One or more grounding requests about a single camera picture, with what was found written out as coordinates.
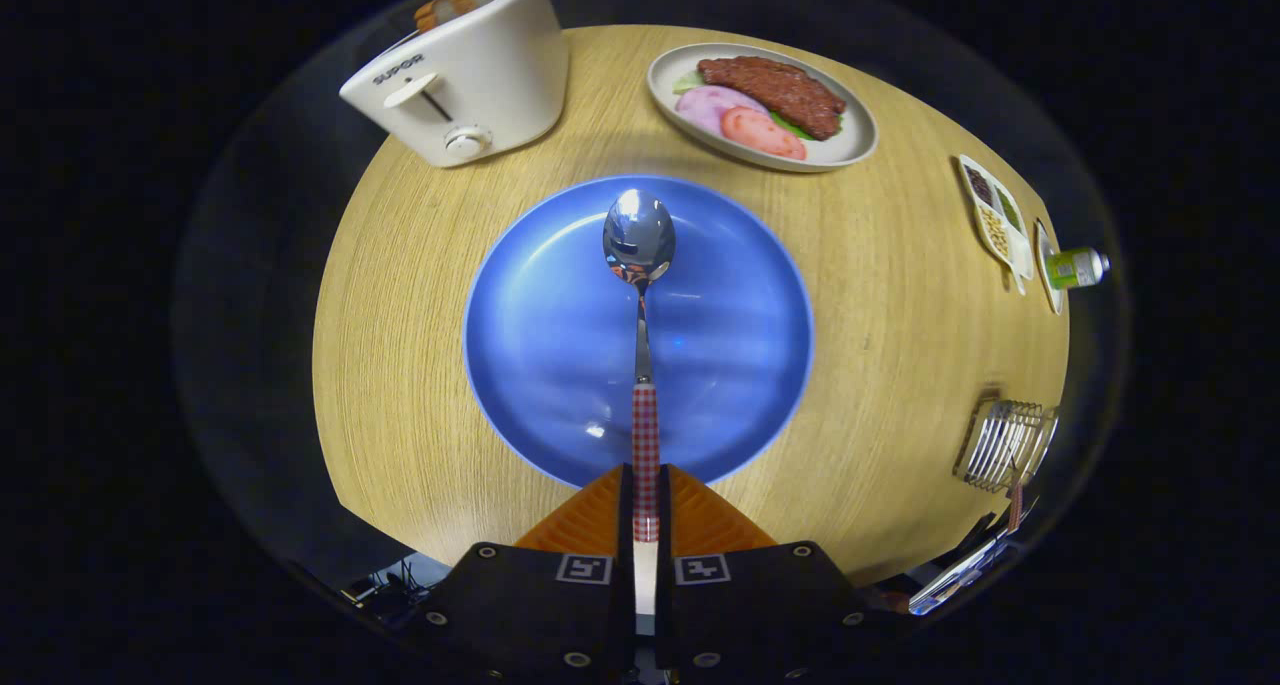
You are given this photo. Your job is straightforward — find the wire metal cutlery holder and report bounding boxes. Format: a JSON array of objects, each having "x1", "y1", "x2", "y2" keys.
[{"x1": 953, "y1": 397, "x2": 1059, "y2": 494}]

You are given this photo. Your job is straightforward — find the green lettuce leaf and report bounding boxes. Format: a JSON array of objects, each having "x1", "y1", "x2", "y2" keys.
[{"x1": 672, "y1": 69, "x2": 847, "y2": 142}]

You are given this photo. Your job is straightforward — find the silver bottle with green label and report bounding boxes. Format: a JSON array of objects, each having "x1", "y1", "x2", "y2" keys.
[{"x1": 1044, "y1": 247, "x2": 1111, "y2": 291}]

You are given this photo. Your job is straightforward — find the blue round plate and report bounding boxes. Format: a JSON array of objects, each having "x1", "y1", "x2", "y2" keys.
[{"x1": 462, "y1": 174, "x2": 815, "y2": 489}]

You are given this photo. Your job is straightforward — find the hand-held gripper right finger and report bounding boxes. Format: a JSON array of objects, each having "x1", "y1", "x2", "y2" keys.
[{"x1": 655, "y1": 463, "x2": 901, "y2": 681}]

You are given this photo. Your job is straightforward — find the black cables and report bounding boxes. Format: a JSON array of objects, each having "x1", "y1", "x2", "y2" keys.
[{"x1": 340, "y1": 563, "x2": 433, "y2": 626}]

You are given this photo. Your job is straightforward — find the stack of printed papers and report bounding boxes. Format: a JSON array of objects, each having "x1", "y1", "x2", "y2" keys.
[{"x1": 908, "y1": 523, "x2": 1013, "y2": 616}]

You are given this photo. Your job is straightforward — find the grey plate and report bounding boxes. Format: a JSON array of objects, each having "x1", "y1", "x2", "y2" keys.
[{"x1": 646, "y1": 43, "x2": 879, "y2": 173}]

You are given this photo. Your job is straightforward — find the pink ham slice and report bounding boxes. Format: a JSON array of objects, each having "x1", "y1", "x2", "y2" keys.
[{"x1": 675, "y1": 85, "x2": 769, "y2": 138}]

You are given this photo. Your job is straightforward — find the white toaster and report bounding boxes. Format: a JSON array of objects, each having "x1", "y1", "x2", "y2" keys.
[{"x1": 339, "y1": 0, "x2": 571, "y2": 169}]

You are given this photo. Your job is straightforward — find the toasted bread slices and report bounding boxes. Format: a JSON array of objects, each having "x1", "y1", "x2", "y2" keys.
[{"x1": 414, "y1": 0, "x2": 511, "y2": 32}]

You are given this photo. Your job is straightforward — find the spoon with red checked handle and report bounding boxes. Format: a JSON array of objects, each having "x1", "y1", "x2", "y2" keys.
[{"x1": 602, "y1": 189, "x2": 677, "y2": 544}]

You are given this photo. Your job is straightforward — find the red tomato slice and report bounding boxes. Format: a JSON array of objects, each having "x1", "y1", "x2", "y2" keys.
[{"x1": 720, "y1": 106, "x2": 807, "y2": 161}]

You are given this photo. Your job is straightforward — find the white divided dish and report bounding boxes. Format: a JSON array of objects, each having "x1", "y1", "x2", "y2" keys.
[{"x1": 958, "y1": 154, "x2": 1035, "y2": 296}]

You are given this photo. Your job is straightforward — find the brown steak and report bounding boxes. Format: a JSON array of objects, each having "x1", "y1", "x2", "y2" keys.
[{"x1": 697, "y1": 56, "x2": 847, "y2": 141}]

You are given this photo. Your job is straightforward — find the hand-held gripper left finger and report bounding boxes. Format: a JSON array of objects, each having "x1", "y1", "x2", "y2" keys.
[{"x1": 400, "y1": 463, "x2": 639, "y2": 681}]

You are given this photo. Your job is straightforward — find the white coaster dish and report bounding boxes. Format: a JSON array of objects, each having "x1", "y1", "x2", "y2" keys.
[{"x1": 1033, "y1": 218, "x2": 1066, "y2": 316}]

